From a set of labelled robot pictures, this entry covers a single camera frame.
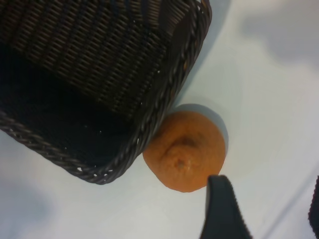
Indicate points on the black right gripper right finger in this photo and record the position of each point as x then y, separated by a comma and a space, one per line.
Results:
315, 209

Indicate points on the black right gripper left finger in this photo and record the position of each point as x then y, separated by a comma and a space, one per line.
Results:
224, 211

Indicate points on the orange fruit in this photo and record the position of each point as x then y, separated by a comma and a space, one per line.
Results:
184, 152

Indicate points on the dark brown wicker basket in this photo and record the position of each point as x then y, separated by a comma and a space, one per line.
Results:
87, 62

